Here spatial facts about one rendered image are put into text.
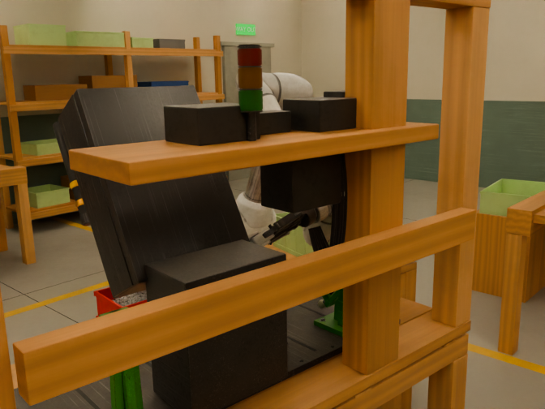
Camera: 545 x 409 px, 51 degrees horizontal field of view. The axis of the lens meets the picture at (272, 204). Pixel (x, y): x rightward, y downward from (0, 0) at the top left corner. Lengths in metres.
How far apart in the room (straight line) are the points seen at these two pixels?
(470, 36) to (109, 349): 1.29
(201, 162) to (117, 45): 6.30
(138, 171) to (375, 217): 0.71
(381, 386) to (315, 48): 8.96
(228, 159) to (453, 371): 1.21
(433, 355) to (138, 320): 1.09
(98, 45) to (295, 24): 4.27
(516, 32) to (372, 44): 7.28
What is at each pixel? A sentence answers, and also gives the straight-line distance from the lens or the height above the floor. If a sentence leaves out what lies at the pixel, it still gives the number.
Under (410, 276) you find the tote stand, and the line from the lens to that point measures 2.82.
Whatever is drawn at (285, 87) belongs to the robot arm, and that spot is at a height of 1.63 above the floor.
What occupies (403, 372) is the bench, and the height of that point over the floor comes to 0.83.
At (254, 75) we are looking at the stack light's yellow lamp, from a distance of 1.19.
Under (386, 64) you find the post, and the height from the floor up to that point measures 1.69.
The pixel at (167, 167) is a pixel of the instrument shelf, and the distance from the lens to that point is 1.00.
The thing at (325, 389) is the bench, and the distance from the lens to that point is 1.56.
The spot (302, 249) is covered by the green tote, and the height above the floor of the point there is 0.84.
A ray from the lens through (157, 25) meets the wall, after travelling 8.38.
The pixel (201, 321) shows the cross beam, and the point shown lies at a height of 1.23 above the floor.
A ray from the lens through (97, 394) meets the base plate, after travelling 1.58.
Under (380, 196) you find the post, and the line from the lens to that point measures 1.49.
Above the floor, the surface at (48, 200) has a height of 0.34.
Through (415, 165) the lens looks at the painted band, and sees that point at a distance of 9.34.
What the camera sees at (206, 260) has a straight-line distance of 1.41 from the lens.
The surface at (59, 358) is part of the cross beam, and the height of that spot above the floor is 1.25.
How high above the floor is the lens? 1.68
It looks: 13 degrees down
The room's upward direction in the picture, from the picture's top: 1 degrees counter-clockwise
